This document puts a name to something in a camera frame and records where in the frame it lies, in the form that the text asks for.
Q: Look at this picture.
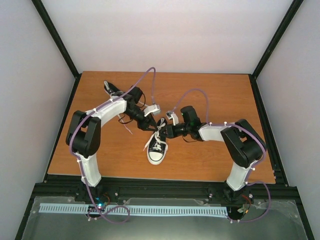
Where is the black frame post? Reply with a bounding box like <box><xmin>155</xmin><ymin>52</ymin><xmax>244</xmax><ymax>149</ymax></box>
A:
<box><xmin>251</xmin><ymin>0</ymin><xmax>305</xmax><ymax>79</ymax></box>
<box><xmin>31</xmin><ymin>0</ymin><xmax>82</xmax><ymax>79</ymax></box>

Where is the right black frame post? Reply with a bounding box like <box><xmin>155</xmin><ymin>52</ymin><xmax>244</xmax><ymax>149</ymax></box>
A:
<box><xmin>251</xmin><ymin>0</ymin><xmax>305</xmax><ymax>79</ymax></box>

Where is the left black frame post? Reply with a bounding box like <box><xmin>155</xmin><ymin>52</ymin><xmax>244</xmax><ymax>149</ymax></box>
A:
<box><xmin>31</xmin><ymin>0</ymin><xmax>82</xmax><ymax>79</ymax></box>

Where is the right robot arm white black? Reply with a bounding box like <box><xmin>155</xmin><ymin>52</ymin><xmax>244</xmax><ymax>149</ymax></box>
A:
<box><xmin>163</xmin><ymin>105</ymin><xmax>267</xmax><ymax>192</ymax></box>

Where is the purple cable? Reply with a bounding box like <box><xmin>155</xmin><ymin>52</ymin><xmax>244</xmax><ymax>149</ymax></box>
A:
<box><xmin>68</xmin><ymin>66</ymin><xmax>157</xmax><ymax>224</ymax></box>
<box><xmin>172</xmin><ymin>88</ymin><xmax>272</xmax><ymax>224</ymax></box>

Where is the light blue slotted cable duct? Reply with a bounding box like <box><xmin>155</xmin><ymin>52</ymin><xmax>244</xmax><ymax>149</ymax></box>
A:
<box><xmin>38</xmin><ymin>203</ymin><xmax>228</xmax><ymax>218</ymax></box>

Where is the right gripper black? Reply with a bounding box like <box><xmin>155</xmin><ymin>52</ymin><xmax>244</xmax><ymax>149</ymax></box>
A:
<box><xmin>158</xmin><ymin>122</ymin><xmax>191</xmax><ymax>139</ymax></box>

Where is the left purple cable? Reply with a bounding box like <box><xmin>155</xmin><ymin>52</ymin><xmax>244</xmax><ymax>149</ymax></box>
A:
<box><xmin>68</xmin><ymin>66</ymin><xmax>157</xmax><ymax>224</ymax></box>

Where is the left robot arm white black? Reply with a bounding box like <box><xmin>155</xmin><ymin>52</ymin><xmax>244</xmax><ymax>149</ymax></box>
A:
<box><xmin>66</xmin><ymin>84</ymin><xmax>161</xmax><ymax>202</ymax></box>

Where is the sneaker white shoelace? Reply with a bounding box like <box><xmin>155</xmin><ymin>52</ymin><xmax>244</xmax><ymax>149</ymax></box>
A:
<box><xmin>142</xmin><ymin>118</ymin><xmax>169</xmax><ymax>156</ymax></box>
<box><xmin>109</xmin><ymin>91</ymin><xmax>148</xmax><ymax>135</ymax></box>

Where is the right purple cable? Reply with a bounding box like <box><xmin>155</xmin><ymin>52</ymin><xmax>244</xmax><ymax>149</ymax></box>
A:
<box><xmin>172</xmin><ymin>88</ymin><xmax>272</xmax><ymax>224</ymax></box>

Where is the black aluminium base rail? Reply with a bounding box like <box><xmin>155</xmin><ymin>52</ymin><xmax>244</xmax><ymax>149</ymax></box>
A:
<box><xmin>31</xmin><ymin>175</ymin><xmax>302</xmax><ymax>206</ymax></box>

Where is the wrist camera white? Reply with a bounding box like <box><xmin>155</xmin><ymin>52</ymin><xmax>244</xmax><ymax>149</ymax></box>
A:
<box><xmin>165</xmin><ymin>111</ymin><xmax>179</xmax><ymax>126</ymax></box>
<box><xmin>143</xmin><ymin>104</ymin><xmax>161</xmax><ymax>117</ymax></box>

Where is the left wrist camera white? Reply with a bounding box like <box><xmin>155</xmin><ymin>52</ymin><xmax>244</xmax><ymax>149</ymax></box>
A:
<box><xmin>143</xmin><ymin>104</ymin><xmax>161</xmax><ymax>117</ymax></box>

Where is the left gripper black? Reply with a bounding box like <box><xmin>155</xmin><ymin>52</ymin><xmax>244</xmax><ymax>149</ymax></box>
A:
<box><xmin>125</xmin><ymin>106</ymin><xmax>159</xmax><ymax>132</ymax></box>

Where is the black white sneaker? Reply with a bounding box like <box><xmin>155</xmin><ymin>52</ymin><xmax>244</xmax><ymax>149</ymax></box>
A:
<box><xmin>146</xmin><ymin>117</ymin><xmax>168</xmax><ymax>165</ymax></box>
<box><xmin>103</xmin><ymin>80</ymin><xmax>124</xmax><ymax>97</ymax></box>

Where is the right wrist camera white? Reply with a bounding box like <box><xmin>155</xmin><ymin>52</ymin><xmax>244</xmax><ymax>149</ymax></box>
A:
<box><xmin>165</xmin><ymin>111</ymin><xmax>179</xmax><ymax>126</ymax></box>

